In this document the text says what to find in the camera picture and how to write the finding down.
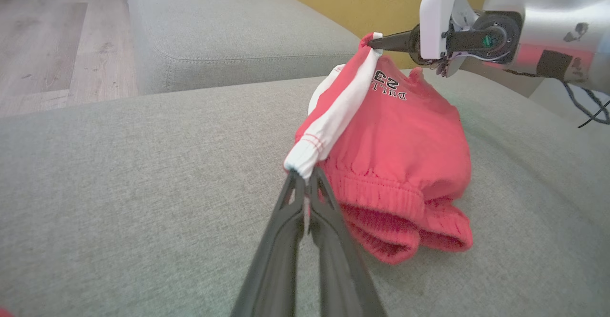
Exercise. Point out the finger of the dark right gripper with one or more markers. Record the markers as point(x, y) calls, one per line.
point(400, 41)

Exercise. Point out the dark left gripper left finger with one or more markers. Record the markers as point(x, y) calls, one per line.
point(281, 250)

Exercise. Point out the red Bulls basketball shorts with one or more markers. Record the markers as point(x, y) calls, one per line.
point(405, 140)

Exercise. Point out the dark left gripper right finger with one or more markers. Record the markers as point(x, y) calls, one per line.
point(336, 260)

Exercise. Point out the large grey sofa seat cushion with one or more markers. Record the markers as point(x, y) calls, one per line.
point(143, 188)

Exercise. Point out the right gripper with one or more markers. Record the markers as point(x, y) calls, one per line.
point(548, 21)

